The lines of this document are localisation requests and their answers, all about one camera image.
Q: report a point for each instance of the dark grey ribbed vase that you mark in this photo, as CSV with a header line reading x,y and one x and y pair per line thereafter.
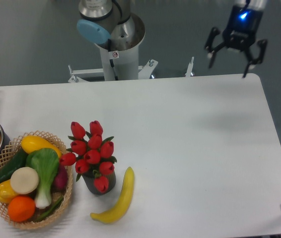
x,y
100,185

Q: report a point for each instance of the purple red onion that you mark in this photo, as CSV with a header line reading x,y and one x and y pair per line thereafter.
x,y
61,179

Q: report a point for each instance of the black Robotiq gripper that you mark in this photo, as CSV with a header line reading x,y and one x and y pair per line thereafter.
x,y
243,27

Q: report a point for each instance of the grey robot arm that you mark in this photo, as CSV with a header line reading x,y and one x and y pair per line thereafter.
x,y
117,32

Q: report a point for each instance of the green bok choy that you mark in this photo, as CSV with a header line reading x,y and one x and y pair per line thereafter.
x,y
45,162

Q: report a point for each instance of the yellow squash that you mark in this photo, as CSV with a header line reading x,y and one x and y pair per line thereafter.
x,y
33,143

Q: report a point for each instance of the yellow banana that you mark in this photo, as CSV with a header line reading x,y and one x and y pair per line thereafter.
x,y
122,205

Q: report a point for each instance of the green cucumber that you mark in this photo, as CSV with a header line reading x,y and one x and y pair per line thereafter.
x,y
16,162

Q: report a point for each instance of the red tulip bouquet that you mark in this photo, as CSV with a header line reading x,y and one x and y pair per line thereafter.
x,y
89,152

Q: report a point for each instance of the green bean pod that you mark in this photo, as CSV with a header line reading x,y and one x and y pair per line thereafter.
x,y
50,211

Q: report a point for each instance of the woven wicker basket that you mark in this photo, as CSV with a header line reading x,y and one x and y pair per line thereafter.
x,y
61,196

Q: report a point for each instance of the white round radish slice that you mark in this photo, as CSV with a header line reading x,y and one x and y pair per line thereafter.
x,y
24,180

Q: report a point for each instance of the yellow bell pepper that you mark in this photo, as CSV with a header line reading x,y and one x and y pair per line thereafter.
x,y
7,194

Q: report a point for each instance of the orange fruit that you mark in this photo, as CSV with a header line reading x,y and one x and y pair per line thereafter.
x,y
21,208

